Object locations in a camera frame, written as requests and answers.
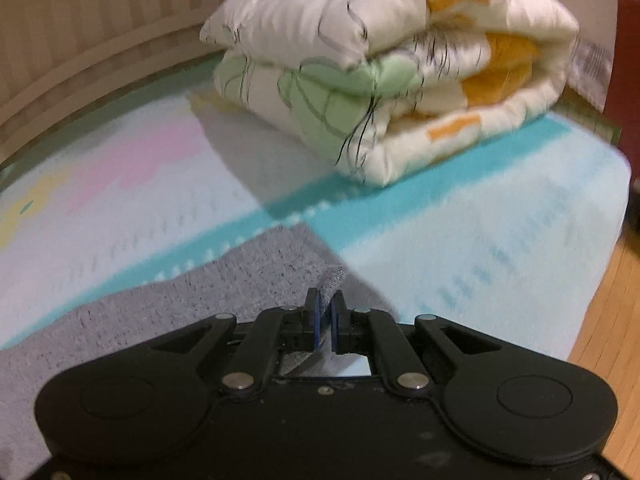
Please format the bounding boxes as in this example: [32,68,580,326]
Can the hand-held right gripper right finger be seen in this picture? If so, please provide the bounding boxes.
[330,290,504,394]

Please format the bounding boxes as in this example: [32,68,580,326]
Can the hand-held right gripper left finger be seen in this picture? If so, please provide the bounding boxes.
[149,287,324,394]

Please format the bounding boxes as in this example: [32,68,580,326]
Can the grey pants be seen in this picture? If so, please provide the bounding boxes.
[0,222,400,379]

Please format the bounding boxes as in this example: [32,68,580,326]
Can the pastel flower blanket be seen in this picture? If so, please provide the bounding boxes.
[0,67,634,362]

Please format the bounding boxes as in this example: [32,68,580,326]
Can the leaf-patterned pillow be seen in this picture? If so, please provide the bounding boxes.
[199,0,581,189]

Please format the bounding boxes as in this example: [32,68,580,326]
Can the green mat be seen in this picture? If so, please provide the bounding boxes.
[552,94,624,149]

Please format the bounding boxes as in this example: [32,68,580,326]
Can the white patterned cloth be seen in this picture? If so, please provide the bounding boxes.
[542,0,640,112]

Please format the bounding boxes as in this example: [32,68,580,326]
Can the dark red cabinet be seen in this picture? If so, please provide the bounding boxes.
[604,0,640,128]

